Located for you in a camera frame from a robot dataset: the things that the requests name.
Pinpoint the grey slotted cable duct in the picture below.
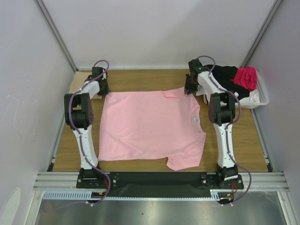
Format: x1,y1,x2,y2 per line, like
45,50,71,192
43,190,233,201

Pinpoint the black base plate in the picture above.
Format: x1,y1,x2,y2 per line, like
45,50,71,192
76,171,244,198

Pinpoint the aluminium frame rail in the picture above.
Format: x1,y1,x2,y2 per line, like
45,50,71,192
33,172,289,192

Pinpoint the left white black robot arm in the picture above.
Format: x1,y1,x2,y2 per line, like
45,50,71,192
64,66,110,188

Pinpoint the folded beige t shirt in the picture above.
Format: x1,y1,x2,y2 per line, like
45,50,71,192
69,72,102,99

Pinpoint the black t shirt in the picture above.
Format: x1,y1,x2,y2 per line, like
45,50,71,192
212,65,250,100

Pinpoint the crimson red t shirt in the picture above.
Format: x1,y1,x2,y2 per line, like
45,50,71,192
232,67,257,91

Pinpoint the white t shirt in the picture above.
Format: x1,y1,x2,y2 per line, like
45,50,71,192
196,88,260,105

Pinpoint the white plastic laundry basket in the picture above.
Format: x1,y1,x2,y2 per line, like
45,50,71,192
241,71,269,109

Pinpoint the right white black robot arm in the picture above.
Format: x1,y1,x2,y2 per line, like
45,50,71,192
185,59,244,190

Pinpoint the pink t shirt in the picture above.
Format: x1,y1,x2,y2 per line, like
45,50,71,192
98,88,206,171

